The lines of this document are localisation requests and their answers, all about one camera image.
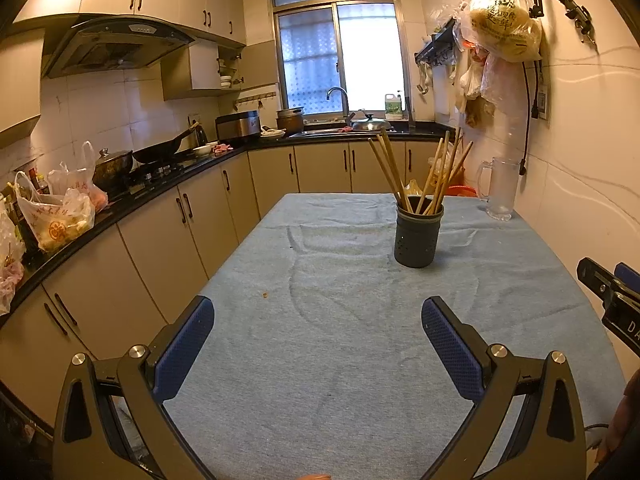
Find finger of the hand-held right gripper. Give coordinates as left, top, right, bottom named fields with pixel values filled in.
left=576, top=257, right=623, bottom=306
left=614, top=261, right=640, bottom=288

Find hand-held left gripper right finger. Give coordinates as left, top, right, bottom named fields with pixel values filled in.
left=421, top=295, right=587, bottom=480

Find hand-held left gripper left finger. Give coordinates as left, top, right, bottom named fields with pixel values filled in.
left=52, top=295, right=216, bottom=480

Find dark grey utensil holder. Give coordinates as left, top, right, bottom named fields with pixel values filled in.
left=394, top=200, right=446, bottom=268

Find pile of wooden chopsticks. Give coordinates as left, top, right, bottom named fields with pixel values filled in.
left=368, top=127, right=474, bottom=216

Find person's right hand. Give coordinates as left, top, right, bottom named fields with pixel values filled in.
left=595, top=370, right=640, bottom=466

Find beige base cabinets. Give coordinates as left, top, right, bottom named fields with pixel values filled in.
left=0, top=140, right=461, bottom=436

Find blue-grey tablecloth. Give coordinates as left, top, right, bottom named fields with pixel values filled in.
left=115, top=192, right=628, bottom=480

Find clear glass pitcher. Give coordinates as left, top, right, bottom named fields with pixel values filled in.
left=476, top=156, right=522, bottom=222

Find black gas stove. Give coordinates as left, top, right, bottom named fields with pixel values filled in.
left=107, top=157, right=201, bottom=196

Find white bag with orange print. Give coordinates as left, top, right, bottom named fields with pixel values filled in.
left=14, top=170, right=96, bottom=253

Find pinkish plastic bag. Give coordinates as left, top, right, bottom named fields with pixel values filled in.
left=0, top=200, right=26, bottom=316

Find dark lidded pot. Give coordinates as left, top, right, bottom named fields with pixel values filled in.
left=92, top=148, right=135, bottom=188

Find black kitchen countertop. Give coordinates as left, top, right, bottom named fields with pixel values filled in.
left=0, top=127, right=463, bottom=321

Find silver rice cooker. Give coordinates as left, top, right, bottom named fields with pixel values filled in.
left=215, top=110, right=262, bottom=141

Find steel pot lid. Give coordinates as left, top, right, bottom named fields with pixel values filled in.
left=350, top=113, right=393, bottom=133

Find brown cooking pot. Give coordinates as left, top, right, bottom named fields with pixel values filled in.
left=276, top=106, right=306, bottom=133

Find steel sink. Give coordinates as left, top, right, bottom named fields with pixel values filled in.
left=290, top=129, right=396, bottom=139

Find small tile hook rack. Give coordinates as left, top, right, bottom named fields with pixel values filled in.
left=232, top=94, right=276, bottom=111

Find steel kitchen faucet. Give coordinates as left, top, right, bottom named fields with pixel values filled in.
left=326, top=86, right=351, bottom=128

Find hanging bag of noodles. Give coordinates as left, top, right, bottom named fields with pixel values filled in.
left=459, top=0, right=543, bottom=63

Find stacked white dishes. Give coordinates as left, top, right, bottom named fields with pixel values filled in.
left=217, top=55, right=246, bottom=88

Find kitchen window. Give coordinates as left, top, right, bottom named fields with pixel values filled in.
left=268, top=0, right=408, bottom=123

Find range hood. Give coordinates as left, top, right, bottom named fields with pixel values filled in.
left=42, top=15, right=196, bottom=80

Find black power cable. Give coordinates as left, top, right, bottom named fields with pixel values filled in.
left=517, top=60, right=542, bottom=176

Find wall power socket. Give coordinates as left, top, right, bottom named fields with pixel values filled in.
left=530, top=85, right=551, bottom=121

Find black wok with wooden handle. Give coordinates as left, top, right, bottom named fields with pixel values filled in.
left=132, top=127, right=198, bottom=165

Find black wall shelf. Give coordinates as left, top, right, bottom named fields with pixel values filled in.
left=414, top=17, right=458, bottom=68

